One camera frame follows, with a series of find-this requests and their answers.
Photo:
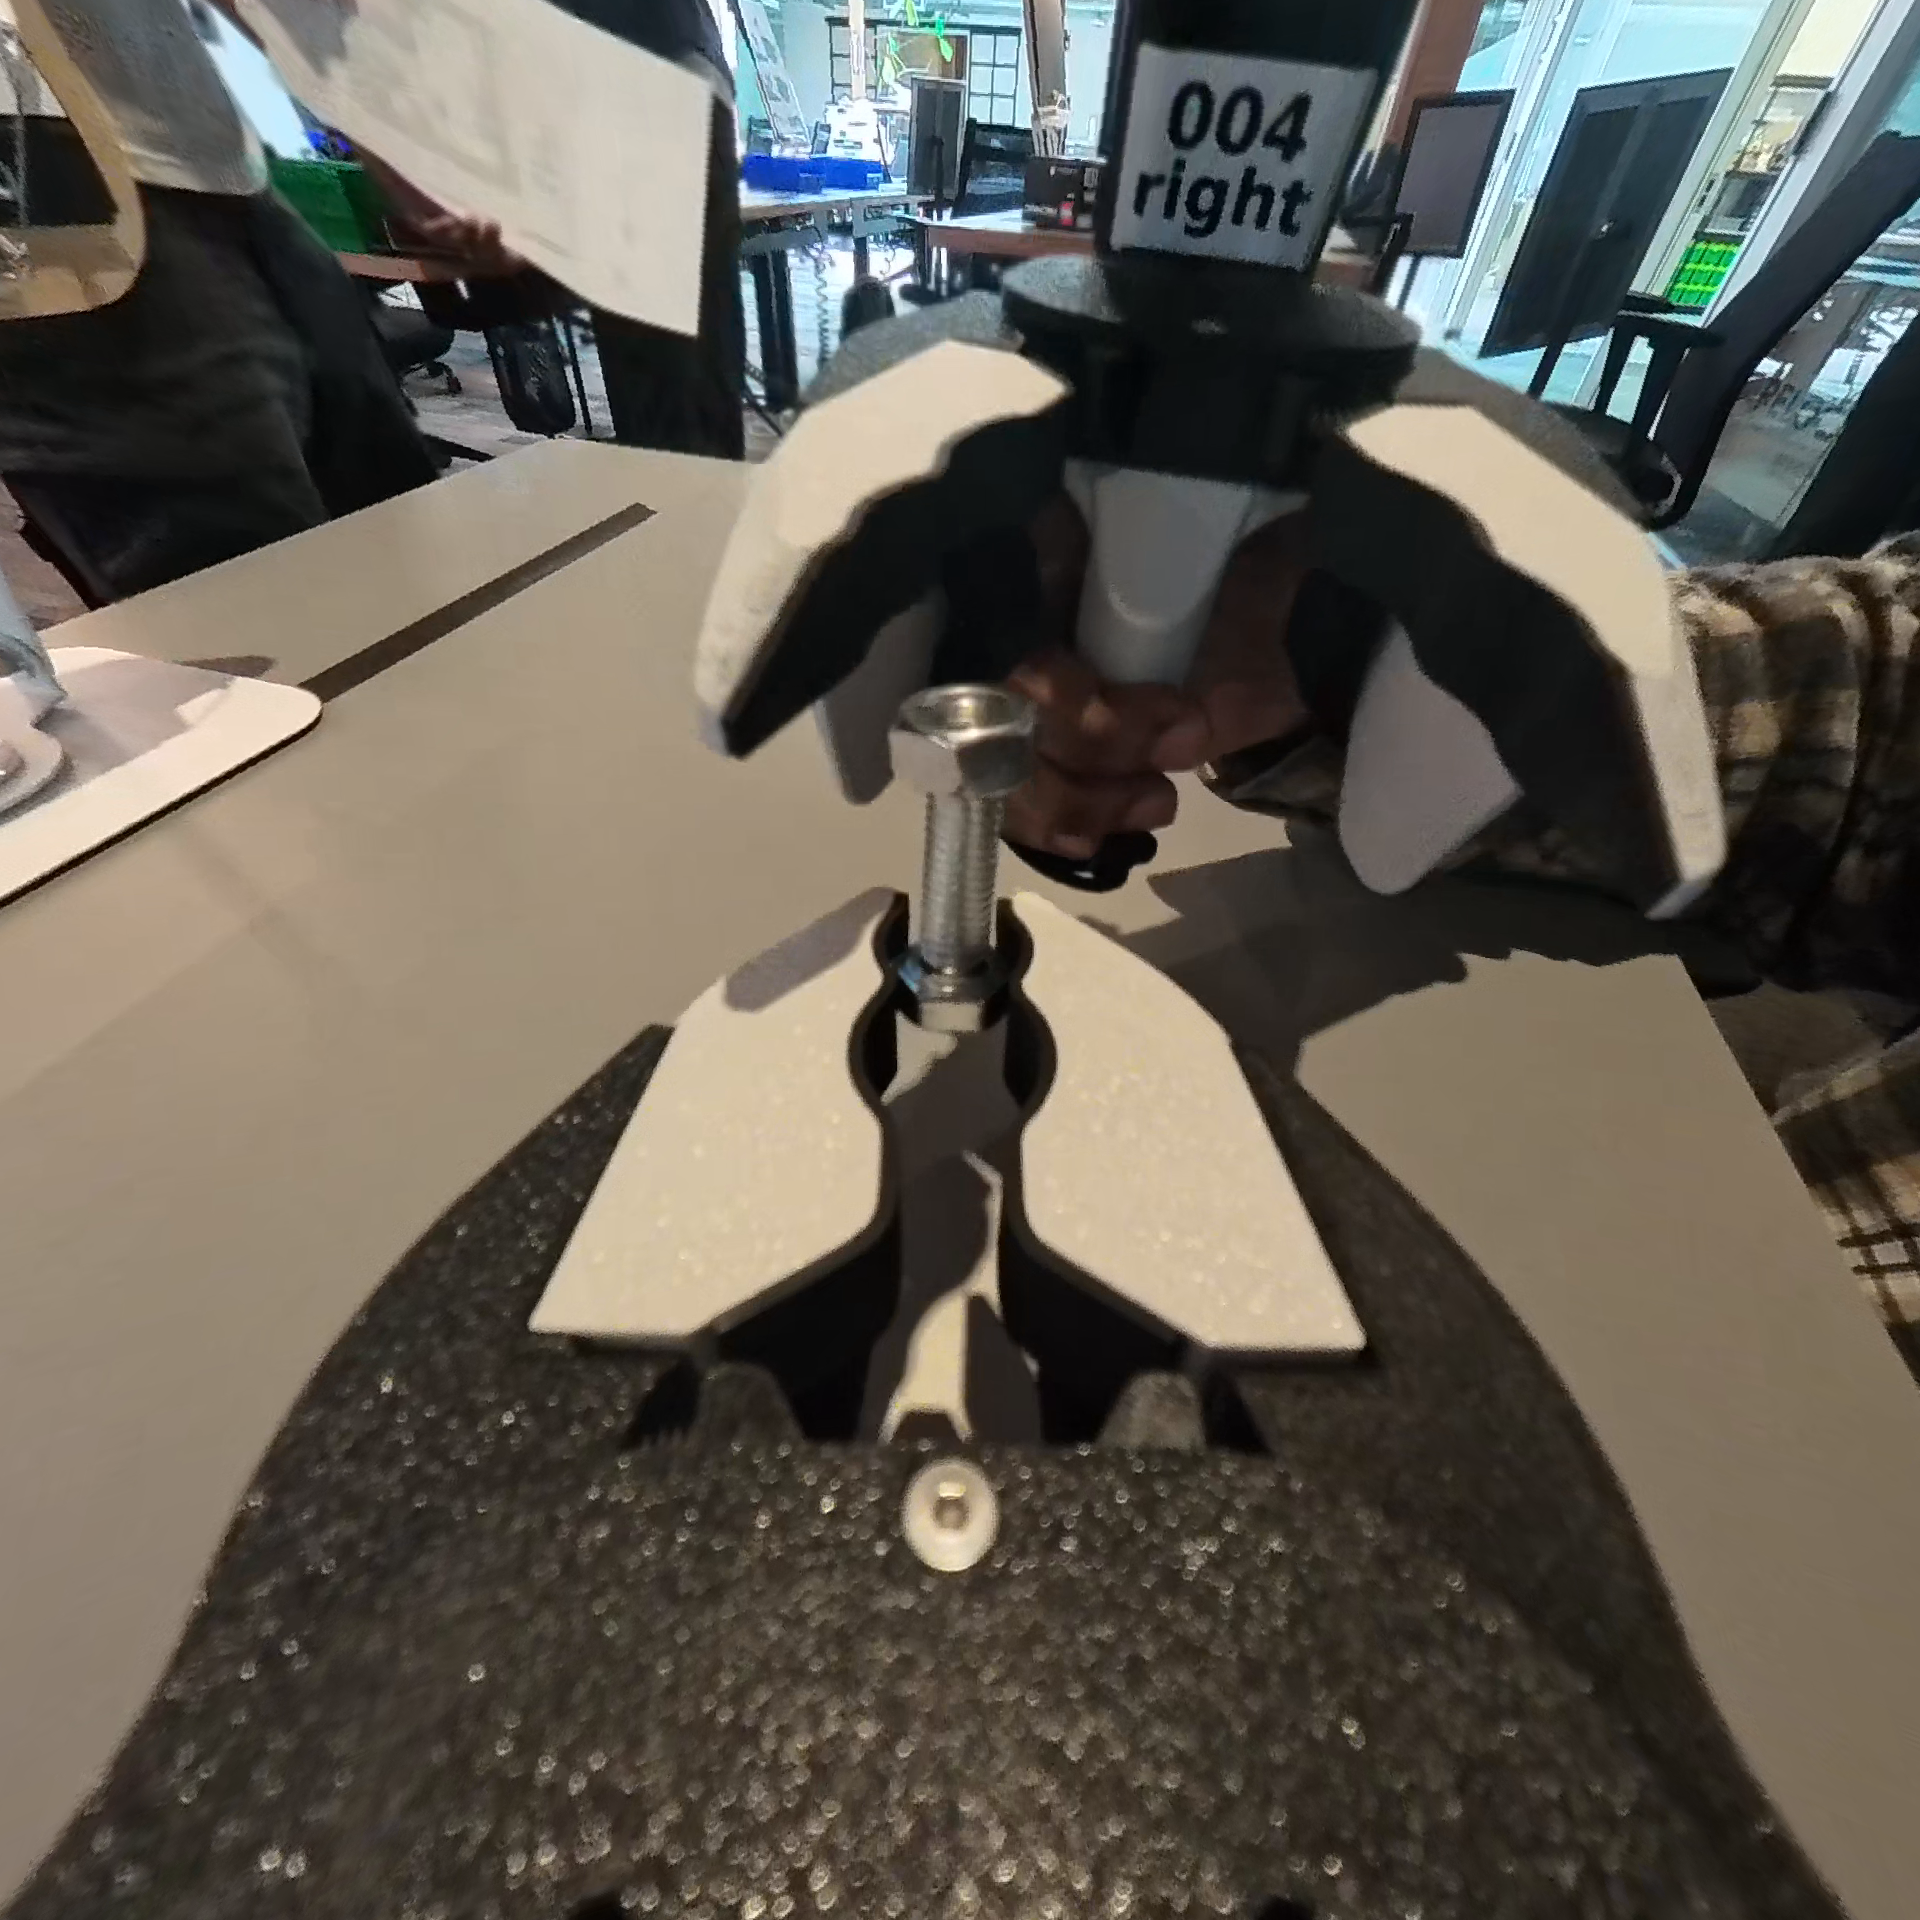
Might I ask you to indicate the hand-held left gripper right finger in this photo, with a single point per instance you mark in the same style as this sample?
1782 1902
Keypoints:
1171 1186

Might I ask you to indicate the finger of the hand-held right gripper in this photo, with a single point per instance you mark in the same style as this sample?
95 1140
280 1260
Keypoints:
1560 510
809 480

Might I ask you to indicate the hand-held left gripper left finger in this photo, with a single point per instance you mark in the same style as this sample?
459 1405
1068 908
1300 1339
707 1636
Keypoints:
720 1171

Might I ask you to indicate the silver hex bolt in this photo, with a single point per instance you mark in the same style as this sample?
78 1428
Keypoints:
960 758
954 869

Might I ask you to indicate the person's right forearm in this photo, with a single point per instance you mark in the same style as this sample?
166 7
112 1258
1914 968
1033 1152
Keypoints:
1799 720

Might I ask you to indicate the person's right hand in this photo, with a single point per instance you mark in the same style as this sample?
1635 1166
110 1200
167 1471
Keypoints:
1108 735

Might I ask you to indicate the black box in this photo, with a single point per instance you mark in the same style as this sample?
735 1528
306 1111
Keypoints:
1066 194

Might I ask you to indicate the wooden desk with black legs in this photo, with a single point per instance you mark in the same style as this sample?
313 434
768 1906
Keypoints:
809 202
368 267
991 229

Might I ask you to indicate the green crates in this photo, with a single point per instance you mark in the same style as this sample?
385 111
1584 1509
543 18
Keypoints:
1707 270

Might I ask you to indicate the small blue bin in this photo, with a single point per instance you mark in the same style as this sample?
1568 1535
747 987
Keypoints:
809 168

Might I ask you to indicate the white paper sheet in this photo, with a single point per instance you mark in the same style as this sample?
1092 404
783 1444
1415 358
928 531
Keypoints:
524 150

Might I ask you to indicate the green plastic bin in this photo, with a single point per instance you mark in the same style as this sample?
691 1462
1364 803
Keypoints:
323 202

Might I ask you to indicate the person's plaid shirt torso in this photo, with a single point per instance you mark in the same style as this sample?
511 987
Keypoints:
1875 1171

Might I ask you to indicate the wooden board with instruction sheet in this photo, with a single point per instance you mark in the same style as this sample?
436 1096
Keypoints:
59 212

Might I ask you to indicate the grey screen black frame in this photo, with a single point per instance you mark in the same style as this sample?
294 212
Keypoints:
1455 173

